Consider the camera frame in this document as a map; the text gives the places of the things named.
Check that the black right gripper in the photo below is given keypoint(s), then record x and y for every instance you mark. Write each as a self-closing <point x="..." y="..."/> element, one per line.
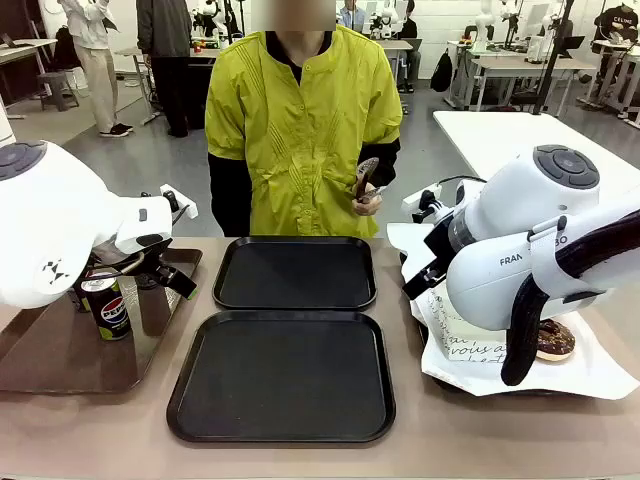
<point x="442" y="245"/>

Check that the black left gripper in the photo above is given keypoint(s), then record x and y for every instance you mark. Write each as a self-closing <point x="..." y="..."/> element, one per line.
<point x="155" y="262"/>

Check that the dark serving tongs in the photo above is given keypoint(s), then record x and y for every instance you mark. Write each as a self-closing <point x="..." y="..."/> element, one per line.
<point x="366" y="172"/>

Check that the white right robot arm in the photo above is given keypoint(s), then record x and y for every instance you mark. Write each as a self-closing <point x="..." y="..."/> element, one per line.
<point x="520" y="220"/>

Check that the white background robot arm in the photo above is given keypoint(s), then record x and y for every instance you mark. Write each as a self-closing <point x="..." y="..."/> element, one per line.
<point x="484" y="25"/>

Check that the person's left forearm black sleeve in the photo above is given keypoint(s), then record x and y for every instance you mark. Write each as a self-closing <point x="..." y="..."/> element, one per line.
<point x="387" y="160"/>

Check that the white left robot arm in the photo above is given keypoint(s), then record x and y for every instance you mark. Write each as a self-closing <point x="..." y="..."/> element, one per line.
<point x="55" y="210"/>

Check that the person's right forearm black sleeve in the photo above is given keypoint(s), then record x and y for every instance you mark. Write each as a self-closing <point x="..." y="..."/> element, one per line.
<point x="227" y="195"/>

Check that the person's left hand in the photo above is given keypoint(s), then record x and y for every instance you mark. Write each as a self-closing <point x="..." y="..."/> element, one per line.
<point x="369" y="205"/>

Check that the white script paper box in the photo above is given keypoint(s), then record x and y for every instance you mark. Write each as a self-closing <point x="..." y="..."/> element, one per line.
<point x="437" y="307"/>
<point x="475" y="347"/>

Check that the small black plastic tray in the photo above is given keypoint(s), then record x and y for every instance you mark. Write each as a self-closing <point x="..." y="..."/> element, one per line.
<point x="295" y="272"/>

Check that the large black plastic tray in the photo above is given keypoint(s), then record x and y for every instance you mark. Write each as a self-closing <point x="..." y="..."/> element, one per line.
<point x="282" y="375"/>

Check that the brown plastic tray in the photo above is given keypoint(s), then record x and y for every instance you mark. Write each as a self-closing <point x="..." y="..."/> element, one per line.
<point x="60" y="350"/>

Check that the chocolate sprinkled donut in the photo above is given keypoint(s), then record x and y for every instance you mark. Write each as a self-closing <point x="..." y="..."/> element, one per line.
<point x="557" y="340"/>

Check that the white side table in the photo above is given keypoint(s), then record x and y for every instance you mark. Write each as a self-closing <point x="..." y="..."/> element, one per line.
<point x="500" y="135"/>

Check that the white paper liner sheet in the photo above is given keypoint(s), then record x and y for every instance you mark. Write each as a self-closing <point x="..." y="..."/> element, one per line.
<point x="590" y="365"/>

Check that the person in yellow jacket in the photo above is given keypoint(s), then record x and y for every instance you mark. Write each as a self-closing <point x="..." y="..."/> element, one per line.
<point x="300" y="140"/>

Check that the black backpack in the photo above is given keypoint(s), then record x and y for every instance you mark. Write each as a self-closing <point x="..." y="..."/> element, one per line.
<point x="442" y="72"/>

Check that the grey stool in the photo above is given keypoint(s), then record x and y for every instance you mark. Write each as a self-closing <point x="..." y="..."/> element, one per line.
<point x="57" y="87"/>

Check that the bystander in dark clothes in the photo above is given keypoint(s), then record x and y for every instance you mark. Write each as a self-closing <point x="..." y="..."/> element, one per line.
<point x="167" y="50"/>

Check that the grey background desk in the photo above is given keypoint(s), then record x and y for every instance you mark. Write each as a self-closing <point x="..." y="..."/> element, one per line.
<point x="530" y="67"/>

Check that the bystander in beige trousers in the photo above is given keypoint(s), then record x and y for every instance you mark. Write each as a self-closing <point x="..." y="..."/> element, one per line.
<point x="95" y="60"/>

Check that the seated person in black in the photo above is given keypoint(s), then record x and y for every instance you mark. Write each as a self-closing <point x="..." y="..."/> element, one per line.
<point x="411" y="40"/>

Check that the black tripod pole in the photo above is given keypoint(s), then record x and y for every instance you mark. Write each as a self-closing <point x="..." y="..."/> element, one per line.
<point x="555" y="55"/>

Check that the person in black printed shirt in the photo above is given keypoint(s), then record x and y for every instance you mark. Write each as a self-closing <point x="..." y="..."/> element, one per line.
<point x="617" y="22"/>

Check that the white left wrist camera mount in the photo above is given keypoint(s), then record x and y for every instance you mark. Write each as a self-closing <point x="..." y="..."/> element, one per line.
<point x="182" y="205"/>

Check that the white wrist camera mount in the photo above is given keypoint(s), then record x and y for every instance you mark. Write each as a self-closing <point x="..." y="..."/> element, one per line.
<point x="420" y="197"/>
<point x="182" y="205"/>

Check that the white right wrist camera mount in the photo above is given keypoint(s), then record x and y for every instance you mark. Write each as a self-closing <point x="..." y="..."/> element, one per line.
<point x="420" y="197"/>

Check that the white cylindrical pedestal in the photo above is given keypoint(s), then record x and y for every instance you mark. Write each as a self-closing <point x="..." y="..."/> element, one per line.
<point x="4" y="120"/>

